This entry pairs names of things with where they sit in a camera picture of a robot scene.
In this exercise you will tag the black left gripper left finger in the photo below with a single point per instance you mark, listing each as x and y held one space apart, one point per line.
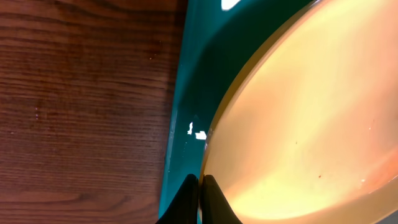
183 209

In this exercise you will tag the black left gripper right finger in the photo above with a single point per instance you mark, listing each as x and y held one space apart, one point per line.
214 206

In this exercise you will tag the yellow plate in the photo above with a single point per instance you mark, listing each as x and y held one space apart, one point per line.
307 131

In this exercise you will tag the teal plastic tray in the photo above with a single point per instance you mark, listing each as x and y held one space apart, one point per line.
219 37

